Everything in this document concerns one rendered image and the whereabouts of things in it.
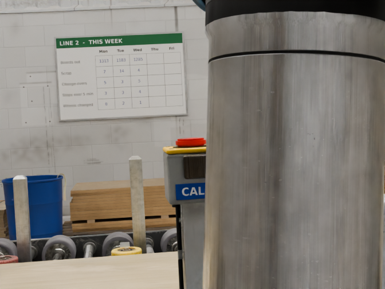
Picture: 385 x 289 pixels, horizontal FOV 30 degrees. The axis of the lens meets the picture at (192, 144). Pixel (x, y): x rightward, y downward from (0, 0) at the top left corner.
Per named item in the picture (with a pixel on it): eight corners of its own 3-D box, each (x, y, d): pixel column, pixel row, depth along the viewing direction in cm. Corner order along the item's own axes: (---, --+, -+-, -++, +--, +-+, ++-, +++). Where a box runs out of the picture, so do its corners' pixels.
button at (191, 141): (208, 151, 92) (208, 137, 92) (177, 153, 91) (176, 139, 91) (204, 149, 96) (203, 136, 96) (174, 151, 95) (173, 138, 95)
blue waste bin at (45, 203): (66, 258, 629) (61, 176, 625) (0, 262, 625) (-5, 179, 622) (73, 246, 687) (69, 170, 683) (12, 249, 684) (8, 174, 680)
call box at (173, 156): (224, 207, 91) (222, 145, 91) (169, 210, 90) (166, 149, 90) (216, 200, 98) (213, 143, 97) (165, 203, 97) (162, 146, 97)
